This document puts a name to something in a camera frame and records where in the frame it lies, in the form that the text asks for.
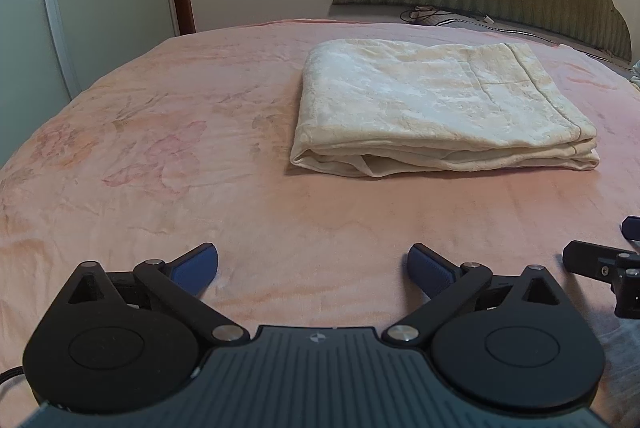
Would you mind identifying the grey striped mattress sheet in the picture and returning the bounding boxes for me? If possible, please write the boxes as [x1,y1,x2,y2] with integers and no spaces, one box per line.
[329,5,631,77]

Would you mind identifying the cream white pants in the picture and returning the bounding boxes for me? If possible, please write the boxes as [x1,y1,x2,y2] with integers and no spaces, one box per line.
[290,38,600,178]

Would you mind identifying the patterned white pillow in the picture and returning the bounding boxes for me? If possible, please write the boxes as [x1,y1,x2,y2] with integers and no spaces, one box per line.
[629,61,640,89]

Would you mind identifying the pink bed blanket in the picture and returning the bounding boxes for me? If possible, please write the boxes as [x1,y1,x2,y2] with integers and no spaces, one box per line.
[0,18,640,428]

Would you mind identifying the white wardrobe door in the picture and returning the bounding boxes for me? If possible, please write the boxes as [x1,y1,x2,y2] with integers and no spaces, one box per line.
[1,0,179,159]

